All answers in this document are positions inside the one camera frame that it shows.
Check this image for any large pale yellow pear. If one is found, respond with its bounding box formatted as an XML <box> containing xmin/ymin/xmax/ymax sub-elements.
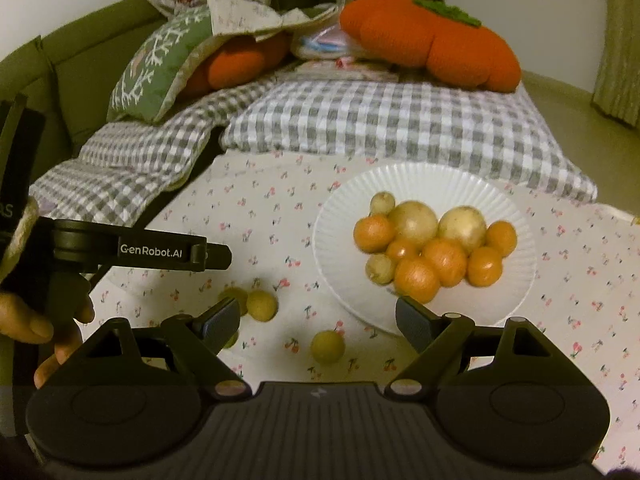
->
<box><xmin>387</xmin><ymin>200</ymin><xmax>440</xmax><ymax>246</ymax></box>
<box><xmin>438</xmin><ymin>206</ymin><xmax>487</xmax><ymax>253</ymax></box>

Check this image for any grey white checkered pillow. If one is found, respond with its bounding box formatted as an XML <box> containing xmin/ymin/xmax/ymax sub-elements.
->
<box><xmin>220</xmin><ymin>80</ymin><xmax>598</xmax><ymax>203</ymax></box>

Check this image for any clear plastic bag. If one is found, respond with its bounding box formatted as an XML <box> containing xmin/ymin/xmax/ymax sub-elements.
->
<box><xmin>290</xmin><ymin>22</ymin><xmax>361</xmax><ymax>58</ymax></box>

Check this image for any grey white checkered blanket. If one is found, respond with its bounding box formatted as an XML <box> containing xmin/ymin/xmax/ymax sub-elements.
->
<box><xmin>29</xmin><ymin>82</ymin><xmax>261</xmax><ymax>223</ymax></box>

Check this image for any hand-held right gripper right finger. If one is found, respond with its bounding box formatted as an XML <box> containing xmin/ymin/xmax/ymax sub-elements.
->
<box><xmin>384</xmin><ymin>296</ymin><xmax>571</xmax><ymax>400</ymax></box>

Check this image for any persimmon shaped plush cushion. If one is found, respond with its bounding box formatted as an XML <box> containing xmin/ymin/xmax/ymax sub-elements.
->
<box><xmin>187</xmin><ymin>32</ymin><xmax>291</xmax><ymax>98</ymax></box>
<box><xmin>339</xmin><ymin>0</ymin><xmax>522</xmax><ymax>93</ymax></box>

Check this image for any person's left hand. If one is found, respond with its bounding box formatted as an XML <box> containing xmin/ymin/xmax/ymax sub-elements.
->
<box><xmin>0</xmin><ymin>292</ymin><xmax>96</xmax><ymax>390</ymax></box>

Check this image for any olive green sofa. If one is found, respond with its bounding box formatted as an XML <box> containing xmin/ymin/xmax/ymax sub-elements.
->
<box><xmin>0</xmin><ymin>0</ymin><xmax>166</xmax><ymax>161</ymax></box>

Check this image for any beige floral cloth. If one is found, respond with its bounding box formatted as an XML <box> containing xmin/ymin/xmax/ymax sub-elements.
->
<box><xmin>207</xmin><ymin>0</ymin><xmax>341</xmax><ymax>43</ymax></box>

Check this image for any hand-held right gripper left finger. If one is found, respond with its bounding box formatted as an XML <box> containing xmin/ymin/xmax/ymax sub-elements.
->
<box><xmin>80</xmin><ymin>296</ymin><xmax>251</xmax><ymax>401</ymax></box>

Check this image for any white ribbed plate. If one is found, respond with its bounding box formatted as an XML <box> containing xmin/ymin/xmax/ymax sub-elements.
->
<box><xmin>312</xmin><ymin>162</ymin><xmax>538</xmax><ymax>336</ymax></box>

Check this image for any pile of tangerines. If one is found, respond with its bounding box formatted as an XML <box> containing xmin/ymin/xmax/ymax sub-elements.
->
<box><xmin>353</xmin><ymin>212</ymin><xmax>518</xmax><ymax>305</ymax></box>

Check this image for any cherry print bed sheet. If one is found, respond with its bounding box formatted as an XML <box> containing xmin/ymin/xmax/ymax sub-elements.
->
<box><xmin>90</xmin><ymin>152</ymin><xmax>640</xmax><ymax>461</ymax></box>

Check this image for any green embroidered cushion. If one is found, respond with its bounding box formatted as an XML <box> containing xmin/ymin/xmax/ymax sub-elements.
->
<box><xmin>107</xmin><ymin>7</ymin><xmax>231</xmax><ymax>123</ymax></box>

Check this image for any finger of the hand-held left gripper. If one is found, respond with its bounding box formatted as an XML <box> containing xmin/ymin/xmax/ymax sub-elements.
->
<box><xmin>190</xmin><ymin>241</ymin><xmax>232</xmax><ymax>272</ymax></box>

